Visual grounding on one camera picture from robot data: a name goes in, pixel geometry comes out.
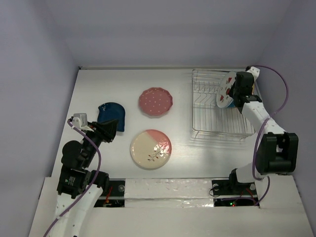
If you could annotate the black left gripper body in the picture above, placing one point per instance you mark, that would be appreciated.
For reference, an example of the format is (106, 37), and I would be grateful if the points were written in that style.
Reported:
(97, 135)

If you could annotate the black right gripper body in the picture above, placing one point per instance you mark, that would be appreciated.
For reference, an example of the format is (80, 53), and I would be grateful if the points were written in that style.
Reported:
(237, 89)

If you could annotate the light blue dotted plate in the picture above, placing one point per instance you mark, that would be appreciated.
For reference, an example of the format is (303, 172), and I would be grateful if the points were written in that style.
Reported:
(231, 104)

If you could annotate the dark blue ribbed plate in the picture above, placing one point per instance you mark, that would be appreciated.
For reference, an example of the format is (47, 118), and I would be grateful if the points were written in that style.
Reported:
(109, 111)

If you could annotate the white watermelon pattern plate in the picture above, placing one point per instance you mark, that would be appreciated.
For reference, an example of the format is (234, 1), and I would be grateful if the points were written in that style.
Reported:
(223, 99)

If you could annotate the pink and cream plate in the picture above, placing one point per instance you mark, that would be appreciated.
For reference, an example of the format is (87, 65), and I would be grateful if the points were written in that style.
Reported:
(151, 149)

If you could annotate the pink white-dotted plate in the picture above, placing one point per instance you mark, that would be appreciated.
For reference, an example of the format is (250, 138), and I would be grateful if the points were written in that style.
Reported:
(155, 101)

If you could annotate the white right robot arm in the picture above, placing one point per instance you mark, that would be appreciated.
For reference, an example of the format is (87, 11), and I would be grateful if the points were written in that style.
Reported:
(275, 150)

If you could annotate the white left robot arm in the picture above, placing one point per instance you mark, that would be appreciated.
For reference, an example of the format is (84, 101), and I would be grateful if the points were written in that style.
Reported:
(81, 182)

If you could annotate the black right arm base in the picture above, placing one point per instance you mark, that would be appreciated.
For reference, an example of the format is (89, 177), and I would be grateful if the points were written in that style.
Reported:
(231, 193)

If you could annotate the white foil-covered front panel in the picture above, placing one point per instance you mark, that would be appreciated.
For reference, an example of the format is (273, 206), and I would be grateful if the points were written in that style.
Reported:
(168, 193)

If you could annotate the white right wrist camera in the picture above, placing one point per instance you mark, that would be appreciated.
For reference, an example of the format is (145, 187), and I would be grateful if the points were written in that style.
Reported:
(253, 70)

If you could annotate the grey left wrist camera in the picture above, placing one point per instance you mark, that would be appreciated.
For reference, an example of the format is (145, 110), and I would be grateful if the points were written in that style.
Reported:
(80, 118)

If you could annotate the metal wire dish rack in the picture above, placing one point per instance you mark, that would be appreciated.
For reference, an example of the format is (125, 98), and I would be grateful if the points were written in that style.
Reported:
(208, 120)

